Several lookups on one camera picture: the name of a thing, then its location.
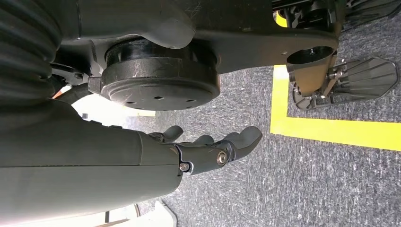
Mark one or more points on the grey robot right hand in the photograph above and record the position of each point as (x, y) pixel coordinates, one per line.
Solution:
(78, 163)

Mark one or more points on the yellow floor tape marking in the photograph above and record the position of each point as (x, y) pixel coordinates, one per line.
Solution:
(329, 131)

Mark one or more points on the black round robot joint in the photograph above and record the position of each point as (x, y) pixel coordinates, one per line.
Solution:
(159, 81)

